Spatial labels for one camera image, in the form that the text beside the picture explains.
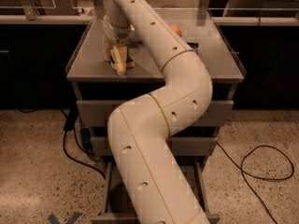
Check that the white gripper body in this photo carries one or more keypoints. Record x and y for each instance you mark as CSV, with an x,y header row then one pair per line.
x,y
117,34

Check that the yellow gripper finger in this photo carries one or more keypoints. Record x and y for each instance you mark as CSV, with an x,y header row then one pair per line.
x,y
107,46
118,58

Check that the green yellow sponge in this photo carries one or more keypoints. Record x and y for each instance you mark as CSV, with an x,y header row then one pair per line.
x,y
130,63

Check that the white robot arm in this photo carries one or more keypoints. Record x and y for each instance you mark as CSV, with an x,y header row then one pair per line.
x,y
138,129

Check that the grey metal drawer cabinet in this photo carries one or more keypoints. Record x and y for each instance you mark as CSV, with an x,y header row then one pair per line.
x,y
93,79

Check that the top grey drawer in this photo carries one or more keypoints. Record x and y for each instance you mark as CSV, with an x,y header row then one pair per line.
x,y
95,113

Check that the middle grey drawer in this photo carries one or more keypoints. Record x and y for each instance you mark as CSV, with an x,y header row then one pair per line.
x,y
180,146

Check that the bottom grey open drawer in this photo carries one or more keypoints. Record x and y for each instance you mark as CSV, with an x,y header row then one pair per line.
x,y
117,207

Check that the white bowl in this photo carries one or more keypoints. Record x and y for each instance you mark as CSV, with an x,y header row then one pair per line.
x,y
134,36

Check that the orange fruit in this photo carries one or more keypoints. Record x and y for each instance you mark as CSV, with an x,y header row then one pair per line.
x,y
176,29

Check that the dark blue snack bar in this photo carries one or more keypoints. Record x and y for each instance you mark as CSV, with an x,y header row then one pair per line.
x,y
194,46

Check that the blue power adapter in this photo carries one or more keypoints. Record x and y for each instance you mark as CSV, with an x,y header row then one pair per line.
x,y
85,138

